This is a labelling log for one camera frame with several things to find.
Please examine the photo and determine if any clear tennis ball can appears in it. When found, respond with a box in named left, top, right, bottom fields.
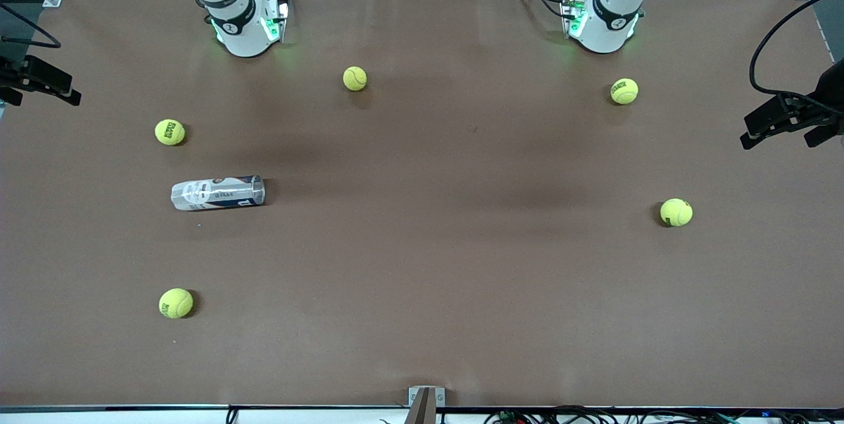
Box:
left=171, top=175, right=266, bottom=212

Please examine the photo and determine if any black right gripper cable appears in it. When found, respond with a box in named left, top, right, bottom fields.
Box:
left=0, top=2, right=62, bottom=49

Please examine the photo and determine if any black cable bundle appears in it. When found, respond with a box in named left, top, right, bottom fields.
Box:
left=483, top=404, right=844, bottom=424

